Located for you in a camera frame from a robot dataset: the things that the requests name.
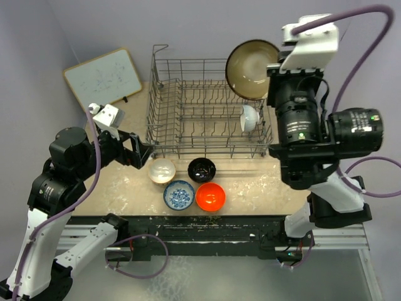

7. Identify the black glossy bowl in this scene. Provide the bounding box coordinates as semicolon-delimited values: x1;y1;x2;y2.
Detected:
187;157;216;184

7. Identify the white ceramic bowl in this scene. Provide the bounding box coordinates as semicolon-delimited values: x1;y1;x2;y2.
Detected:
240;105;259;132

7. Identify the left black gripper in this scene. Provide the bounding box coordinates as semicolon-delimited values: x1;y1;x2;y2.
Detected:
76;124;155;179

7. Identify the purple cable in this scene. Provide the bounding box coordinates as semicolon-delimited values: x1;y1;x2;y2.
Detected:
11;109;170;300
280;3;401;270

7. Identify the blue white patterned bowl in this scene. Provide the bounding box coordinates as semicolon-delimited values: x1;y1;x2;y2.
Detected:
163;180;195;211

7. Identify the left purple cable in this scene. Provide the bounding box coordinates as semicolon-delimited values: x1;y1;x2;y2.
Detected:
11;109;170;300

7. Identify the beige white bowl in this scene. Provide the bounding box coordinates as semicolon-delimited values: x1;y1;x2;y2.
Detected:
148;158;176;184

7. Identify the small whiteboard with wood frame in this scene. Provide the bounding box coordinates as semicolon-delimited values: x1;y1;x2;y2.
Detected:
63;48;142;110

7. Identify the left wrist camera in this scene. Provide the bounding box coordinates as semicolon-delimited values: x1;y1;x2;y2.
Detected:
88;103;125;140

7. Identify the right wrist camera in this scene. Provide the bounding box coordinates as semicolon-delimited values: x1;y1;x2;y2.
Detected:
279;14;339;74

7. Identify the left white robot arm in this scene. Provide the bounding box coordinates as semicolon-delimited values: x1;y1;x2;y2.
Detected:
1;127;154;300

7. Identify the orange bowl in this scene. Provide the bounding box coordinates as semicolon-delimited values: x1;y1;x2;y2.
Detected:
195;182;226;212

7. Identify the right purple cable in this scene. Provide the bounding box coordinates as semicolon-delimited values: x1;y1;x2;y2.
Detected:
280;3;401;270

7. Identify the brown rimmed cream bowl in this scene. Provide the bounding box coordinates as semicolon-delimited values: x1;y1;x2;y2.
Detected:
225;39;279;101

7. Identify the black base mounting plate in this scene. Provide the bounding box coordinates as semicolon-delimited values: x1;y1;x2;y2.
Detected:
67;214;314;260

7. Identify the grey wire dish rack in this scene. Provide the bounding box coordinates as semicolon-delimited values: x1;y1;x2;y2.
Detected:
145;45;273;159

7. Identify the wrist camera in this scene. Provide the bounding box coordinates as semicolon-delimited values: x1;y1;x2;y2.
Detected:
279;14;339;74
88;103;125;140

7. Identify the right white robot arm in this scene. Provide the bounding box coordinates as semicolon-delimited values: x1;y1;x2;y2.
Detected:
267;64;383;245

